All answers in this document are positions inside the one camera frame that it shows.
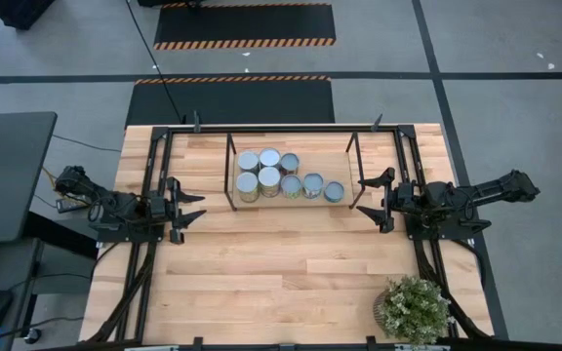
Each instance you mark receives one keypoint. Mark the green banded label tin can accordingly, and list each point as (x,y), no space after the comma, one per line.
(248,161)

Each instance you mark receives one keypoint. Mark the tomato print tin can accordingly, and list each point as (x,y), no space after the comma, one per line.
(289,163)

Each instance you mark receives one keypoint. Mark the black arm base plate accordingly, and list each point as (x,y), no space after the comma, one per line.
(417,231)
(115,235)

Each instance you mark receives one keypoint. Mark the yellow label tin can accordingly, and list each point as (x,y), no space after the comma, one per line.
(269,157)

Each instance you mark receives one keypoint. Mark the black caster wheel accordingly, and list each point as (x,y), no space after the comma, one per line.
(32,336)

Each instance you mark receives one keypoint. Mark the vegetable print tin can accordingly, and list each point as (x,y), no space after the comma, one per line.
(313,185)

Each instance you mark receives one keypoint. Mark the black frame wooden shelf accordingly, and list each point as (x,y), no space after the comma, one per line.
(325,161)

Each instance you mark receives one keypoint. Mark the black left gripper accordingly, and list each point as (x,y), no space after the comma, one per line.
(159,207)

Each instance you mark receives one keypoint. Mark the black power adapter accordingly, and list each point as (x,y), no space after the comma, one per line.
(66,206)

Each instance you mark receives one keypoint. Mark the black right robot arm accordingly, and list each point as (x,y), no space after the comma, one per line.
(495,187)

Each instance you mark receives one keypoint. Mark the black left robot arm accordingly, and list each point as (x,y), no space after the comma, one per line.
(115,205)

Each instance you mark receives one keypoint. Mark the black metal rig frame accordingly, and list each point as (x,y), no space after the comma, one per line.
(286,129)

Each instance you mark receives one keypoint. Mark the potted green plant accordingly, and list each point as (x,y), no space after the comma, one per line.
(415,309)

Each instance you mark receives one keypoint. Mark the black frame clamp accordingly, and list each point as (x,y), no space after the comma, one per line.
(196,122)
(371,343)
(376,123)
(198,343)

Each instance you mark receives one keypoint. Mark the green dotted tin can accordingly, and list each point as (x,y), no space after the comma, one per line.
(291,186)

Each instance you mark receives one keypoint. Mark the yellowish label tin can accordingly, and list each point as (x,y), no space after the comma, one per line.
(247,185)
(269,179)

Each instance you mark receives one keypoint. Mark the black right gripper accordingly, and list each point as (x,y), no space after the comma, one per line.
(400,197)

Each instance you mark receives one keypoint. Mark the peach print tin can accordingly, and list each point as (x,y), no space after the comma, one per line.
(334,191)

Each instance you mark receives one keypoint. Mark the dark grey desk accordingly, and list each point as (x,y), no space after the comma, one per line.
(12,180)

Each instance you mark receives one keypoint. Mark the dark lower desk surface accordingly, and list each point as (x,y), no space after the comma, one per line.
(8,263)

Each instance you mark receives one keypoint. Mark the black mat with orange stripes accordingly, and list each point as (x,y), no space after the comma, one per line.
(242,24)
(232,102)

